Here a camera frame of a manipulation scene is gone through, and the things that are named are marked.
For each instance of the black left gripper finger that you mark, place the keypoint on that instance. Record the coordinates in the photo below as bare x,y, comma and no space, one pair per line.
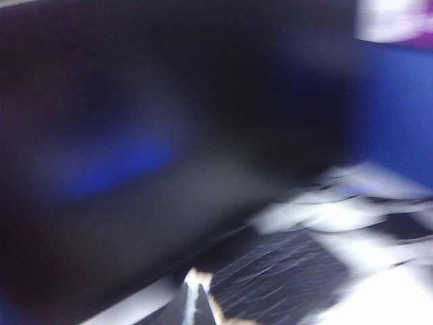
199,308

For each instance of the tan paper ball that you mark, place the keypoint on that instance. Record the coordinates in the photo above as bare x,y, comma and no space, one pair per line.
199,273

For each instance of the black computer keyboard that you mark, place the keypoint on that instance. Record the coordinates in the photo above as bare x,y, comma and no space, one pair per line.
270,271

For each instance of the black ASUS computer monitor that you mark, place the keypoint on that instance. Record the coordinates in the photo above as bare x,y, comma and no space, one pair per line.
135,67

